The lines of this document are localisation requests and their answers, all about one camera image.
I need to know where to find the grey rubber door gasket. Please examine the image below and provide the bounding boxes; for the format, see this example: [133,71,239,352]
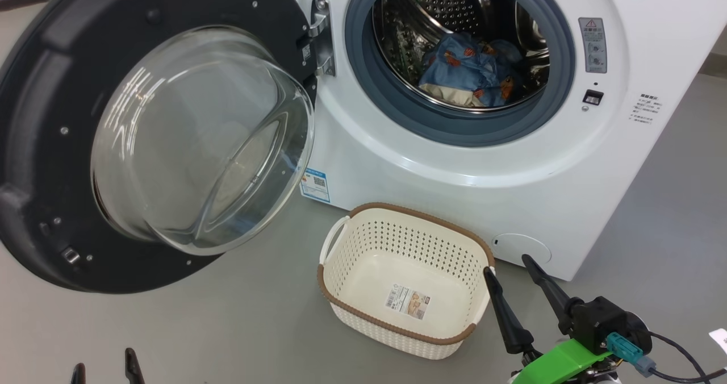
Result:
[344,0,576,148]

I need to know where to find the cream perforated laundry basket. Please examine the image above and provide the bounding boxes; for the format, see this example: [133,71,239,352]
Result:
[317,202,496,360]

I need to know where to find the thin black cable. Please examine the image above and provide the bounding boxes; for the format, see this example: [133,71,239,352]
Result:
[645,330,727,384]

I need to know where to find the teal cable connector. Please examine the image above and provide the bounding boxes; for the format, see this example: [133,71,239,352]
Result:
[605,332,657,378]

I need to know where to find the paper product sticker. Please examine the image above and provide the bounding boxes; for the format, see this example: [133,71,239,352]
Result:
[385,285,432,320]

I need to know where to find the white front-load washing machine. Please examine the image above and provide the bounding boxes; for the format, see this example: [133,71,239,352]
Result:
[278,0,727,282]

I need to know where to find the blue energy label sticker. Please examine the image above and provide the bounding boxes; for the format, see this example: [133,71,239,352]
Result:
[300,168,331,204]

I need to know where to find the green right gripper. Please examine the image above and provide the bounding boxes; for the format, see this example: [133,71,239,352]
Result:
[483,254,620,384]

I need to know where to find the stainless steel washing machine drum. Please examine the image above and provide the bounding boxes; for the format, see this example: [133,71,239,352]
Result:
[372,0,550,114]

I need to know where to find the small printed text label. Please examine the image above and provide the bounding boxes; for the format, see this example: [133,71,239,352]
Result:
[629,93,663,125]

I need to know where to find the metal door hinge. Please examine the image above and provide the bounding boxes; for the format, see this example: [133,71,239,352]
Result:
[307,0,337,78]

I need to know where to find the grey warning label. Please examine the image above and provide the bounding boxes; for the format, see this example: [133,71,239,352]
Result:
[578,17,608,74]

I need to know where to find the round white filter cover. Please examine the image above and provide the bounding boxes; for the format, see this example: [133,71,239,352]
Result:
[492,233,552,266]

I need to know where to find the black round glass washer door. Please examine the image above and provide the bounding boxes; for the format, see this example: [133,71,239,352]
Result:
[0,0,319,294]

